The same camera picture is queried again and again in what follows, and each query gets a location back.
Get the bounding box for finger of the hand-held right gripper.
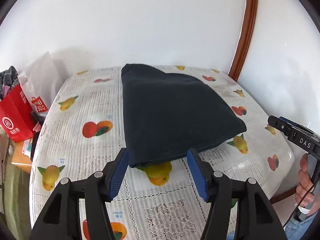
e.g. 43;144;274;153
279;116;303;129
267;116;294;140

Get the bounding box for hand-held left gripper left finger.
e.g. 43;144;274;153
29;148;129;240

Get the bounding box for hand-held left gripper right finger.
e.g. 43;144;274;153
187;148;288;240

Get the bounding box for black sweatshirt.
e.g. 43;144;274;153
121;64;247;169

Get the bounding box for person's right hand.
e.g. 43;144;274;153
295;152;320;213

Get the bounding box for fruit print tablecloth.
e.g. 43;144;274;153
29;65;296;240

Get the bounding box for wooden baseboard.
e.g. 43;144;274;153
270;187;299;204

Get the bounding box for person's blue jeans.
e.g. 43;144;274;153
285;211;318;240

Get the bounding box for wooden side table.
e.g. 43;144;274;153
11;139;34;174

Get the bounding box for wooden vertical trim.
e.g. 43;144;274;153
228;0;258;83

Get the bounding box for olive green cloth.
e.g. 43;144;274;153
0;165;32;220

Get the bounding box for red paper bag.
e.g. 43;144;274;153
0;84;37;143

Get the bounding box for white shopping bag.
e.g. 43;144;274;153
19;51;63;114

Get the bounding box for plaid cloth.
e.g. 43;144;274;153
0;66;21;100

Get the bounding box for black cable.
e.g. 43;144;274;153
283;179;317;228

